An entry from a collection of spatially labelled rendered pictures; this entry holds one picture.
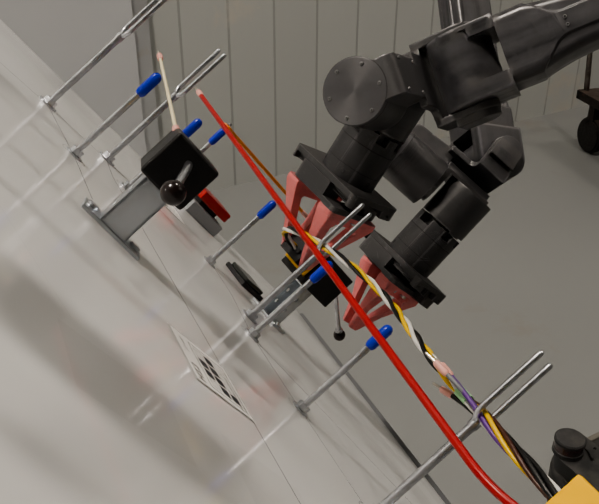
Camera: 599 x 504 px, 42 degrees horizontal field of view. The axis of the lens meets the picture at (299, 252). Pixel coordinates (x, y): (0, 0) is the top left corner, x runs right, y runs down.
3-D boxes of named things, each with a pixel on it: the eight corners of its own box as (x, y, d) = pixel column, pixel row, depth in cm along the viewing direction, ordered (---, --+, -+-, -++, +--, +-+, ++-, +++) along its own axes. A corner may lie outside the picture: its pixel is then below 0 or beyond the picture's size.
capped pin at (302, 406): (295, 409, 54) (389, 323, 54) (290, 398, 55) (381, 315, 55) (309, 421, 54) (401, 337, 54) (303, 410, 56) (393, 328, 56)
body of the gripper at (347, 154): (343, 212, 71) (388, 143, 69) (287, 157, 78) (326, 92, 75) (388, 227, 76) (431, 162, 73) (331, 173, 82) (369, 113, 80)
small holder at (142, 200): (73, 226, 40) (176, 130, 40) (84, 196, 49) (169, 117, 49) (137, 287, 42) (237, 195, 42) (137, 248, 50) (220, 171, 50)
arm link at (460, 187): (502, 205, 85) (491, 199, 90) (455, 162, 84) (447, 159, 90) (457, 252, 86) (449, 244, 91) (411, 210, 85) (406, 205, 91)
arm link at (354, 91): (507, 114, 71) (475, 25, 72) (477, 99, 60) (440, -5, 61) (388, 162, 76) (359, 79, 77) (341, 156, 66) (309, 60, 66)
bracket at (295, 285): (283, 334, 82) (319, 302, 81) (272, 325, 80) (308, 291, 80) (263, 308, 85) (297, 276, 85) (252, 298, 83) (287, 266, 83)
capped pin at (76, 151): (76, 155, 59) (162, 76, 58) (83, 165, 58) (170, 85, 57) (63, 143, 57) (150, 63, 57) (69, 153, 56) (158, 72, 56)
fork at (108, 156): (97, 148, 71) (213, 41, 71) (111, 161, 72) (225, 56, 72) (101, 156, 69) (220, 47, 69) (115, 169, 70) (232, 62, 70)
